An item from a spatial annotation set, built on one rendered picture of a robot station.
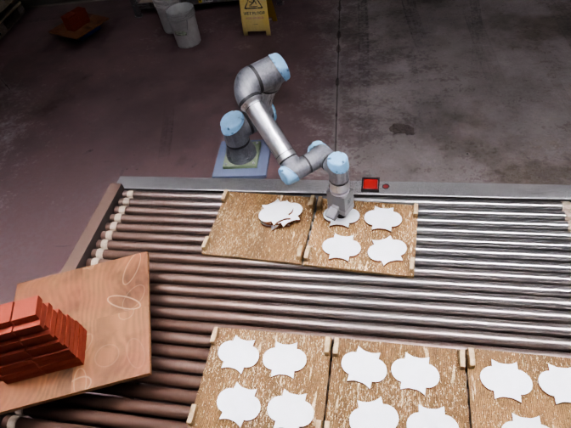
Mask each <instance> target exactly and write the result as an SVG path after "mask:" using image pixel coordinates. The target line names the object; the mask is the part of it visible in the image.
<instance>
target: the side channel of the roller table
mask: <svg viewBox="0 0 571 428"><path fill-rule="evenodd" d="M124 190H125V189H124V187H123V185H122V183H111V184H110V186H109V187H108V189H107V190H106V192H105V194H104V196H103V198H102V200H101V201H100V202H99V205H98V207H97V208H96V210H95V212H94V214H93V215H92V217H91V219H90V221H89V222H88V225H87V226H86V227H85V229H84V231H83V233H82V235H81V237H80V239H79V240H78V241H77V243H76V246H75V247H74V249H73V251H72V253H71V254H70V256H69V258H68V260H67V261H66V263H65V265H64V267H63V268H62V270H61V273H63V272H67V271H70V270H74V269H78V268H84V267H86V261H87V259H88V258H92V257H91V252H92V250H93V249H97V248H96V242H97V241H98V240H99V239H101V237H100V235H101V233H102V232H103V231H106V230H105V224H106V223H108V222H110V215H111V214H115V213H114V209H115V207H116V206H119V205H118V200H119V199H120V198H123V197H122V193H123V191H124ZM6 415H14V414H11V413H7V414H1V415H0V428H2V427H1V422H2V420H3V418H4V417H5V416H6ZM15 415H16V414H15Z"/></svg>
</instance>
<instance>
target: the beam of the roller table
mask: <svg viewBox="0 0 571 428"><path fill-rule="evenodd" d="M117 183H122V185H123V187H124V189H125V190H136V191H162V192H195V193H223V192H224V190H225V189H227V190H228V191H229V192H238V193H252V194H292V195H324V196H327V194H326V190H327V189H328V188H329V183H330V181H329V180H301V179H300V180H299V181H298V182H295V183H293V184H291V185H286V184H285V183H284V182H283V181H282V180H281V179H257V178H214V177H128V176H120V178H119V179H118V181H117ZM385 183H386V184H388V185H389V188H388V189H384V188H383V187H382V185H383V184H385ZM361 184H362V181H349V188H352V189H353V196H357V197H389V198H422V199H454V200H519V201H551V202H561V201H569V202H571V185H561V184H518V183H432V182H388V181H380V186H379V193H375V192H361Z"/></svg>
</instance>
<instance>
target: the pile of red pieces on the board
mask: <svg viewBox="0 0 571 428"><path fill-rule="evenodd" d="M86 339H87V331H86V329H85V328H83V327H82V325H81V324H79V323H78V322H77V321H76V320H74V319H73V318H71V317H70V316H69V315H68V314H63V313H62V312H61V311H60V310H59V309H58V308H57V309H53V306H52V305H51V304H50V303H49V302H47V303H42V298H41V297H40V296H32V297H29V298H25V299H22V300H18V301H15V302H13V301H12V302H9V303H5V304H2V305H0V381H3V382H5V383H6V384H10V383H14V382H17V381H21V380H27V379H30V378H34V377H38V376H41V375H45V373H46V374H49V373H53V372H56V371H60V370H63V369H69V368H73V367H76V366H80V365H83V364H84V359H85V350H86Z"/></svg>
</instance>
